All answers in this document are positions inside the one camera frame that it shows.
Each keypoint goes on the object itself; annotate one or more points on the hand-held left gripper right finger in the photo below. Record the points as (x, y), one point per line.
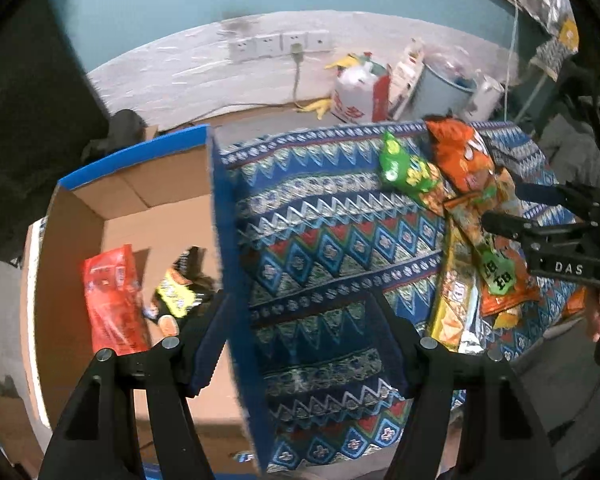
(387, 340)

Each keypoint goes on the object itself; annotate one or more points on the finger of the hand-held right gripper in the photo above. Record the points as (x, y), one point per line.
(535, 193)
(505, 225)

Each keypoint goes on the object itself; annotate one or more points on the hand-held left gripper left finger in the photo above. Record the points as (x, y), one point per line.
(207, 345)

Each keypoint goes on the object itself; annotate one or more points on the orange snack packet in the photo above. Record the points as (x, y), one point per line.
(517, 292)

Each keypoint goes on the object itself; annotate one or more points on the long yellow snack packet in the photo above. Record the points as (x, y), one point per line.
(450, 305)

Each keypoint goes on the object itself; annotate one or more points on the large orange snack bag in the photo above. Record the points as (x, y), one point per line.
(457, 155)

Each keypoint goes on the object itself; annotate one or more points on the green snack packet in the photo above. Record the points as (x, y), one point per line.
(405, 170)

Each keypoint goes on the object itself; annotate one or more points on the blue-rimmed cardboard box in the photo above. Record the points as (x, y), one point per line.
(125, 195)

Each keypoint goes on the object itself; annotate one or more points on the person's right hand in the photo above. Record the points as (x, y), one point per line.
(597, 315)

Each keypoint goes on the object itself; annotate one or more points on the small orange round snack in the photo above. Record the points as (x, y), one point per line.
(169, 325)

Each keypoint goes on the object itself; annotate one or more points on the grey cloth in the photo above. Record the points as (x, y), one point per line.
(565, 140)

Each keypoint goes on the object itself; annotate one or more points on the yellow black snack packet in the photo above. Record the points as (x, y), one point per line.
(175, 292)

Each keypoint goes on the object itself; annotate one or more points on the red snack packet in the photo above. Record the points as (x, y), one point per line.
(112, 300)

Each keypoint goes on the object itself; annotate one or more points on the white kettle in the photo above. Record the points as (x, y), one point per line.
(487, 97)

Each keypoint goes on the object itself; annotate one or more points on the patterned blue tablecloth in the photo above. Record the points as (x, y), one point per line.
(320, 240)

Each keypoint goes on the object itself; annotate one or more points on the grey blue bucket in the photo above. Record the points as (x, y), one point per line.
(440, 90)

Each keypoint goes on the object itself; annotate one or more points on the white red paper carton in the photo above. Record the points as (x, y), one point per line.
(405, 77)

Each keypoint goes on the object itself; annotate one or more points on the white red plastic bag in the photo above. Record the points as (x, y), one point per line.
(355, 95)

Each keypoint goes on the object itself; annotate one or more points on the small brown cardboard box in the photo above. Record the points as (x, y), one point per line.
(151, 133)

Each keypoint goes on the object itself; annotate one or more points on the yellow banana peel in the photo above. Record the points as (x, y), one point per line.
(345, 62)
(315, 106)

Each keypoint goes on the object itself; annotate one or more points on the dark hanging jacket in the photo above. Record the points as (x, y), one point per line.
(35, 110)

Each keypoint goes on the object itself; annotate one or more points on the white wall socket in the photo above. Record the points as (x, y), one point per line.
(292, 40)
(267, 45)
(319, 40)
(240, 50)

